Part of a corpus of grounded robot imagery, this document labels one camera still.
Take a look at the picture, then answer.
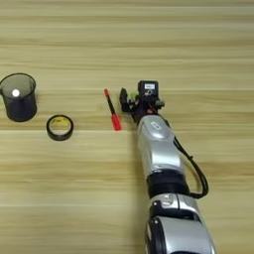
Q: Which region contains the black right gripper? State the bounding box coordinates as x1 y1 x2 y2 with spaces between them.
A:
119 87 166 125

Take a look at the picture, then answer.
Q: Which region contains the red and black marker pen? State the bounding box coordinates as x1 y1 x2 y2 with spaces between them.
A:
103 87 123 132

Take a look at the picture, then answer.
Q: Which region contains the black tape roll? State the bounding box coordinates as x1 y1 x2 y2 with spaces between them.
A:
46 114 74 142

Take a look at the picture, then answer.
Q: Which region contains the black box with white label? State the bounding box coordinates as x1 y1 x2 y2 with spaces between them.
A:
137 79 160 100

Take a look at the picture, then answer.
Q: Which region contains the black mesh pen cup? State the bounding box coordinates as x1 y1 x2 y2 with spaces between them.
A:
0 72 38 123

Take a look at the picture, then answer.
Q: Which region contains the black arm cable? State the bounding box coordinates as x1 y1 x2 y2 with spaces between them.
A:
163 118 210 199

